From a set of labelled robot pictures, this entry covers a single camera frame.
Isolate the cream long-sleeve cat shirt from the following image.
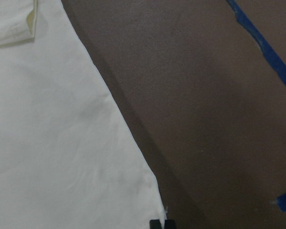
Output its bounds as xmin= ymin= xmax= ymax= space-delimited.
xmin=0 ymin=0 xmax=166 ymax=229

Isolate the blue tape line lengthwise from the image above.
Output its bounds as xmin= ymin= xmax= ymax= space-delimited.
xmin=227 ymin=0 xmax=286 ymax=87

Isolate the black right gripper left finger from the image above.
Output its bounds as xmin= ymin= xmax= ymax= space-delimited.
xmin=149 ymin=219 xmax=161 ymax=229

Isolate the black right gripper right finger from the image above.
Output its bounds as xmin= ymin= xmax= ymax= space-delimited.
xmin=164 ymin=219 xmax=175 ymax=229

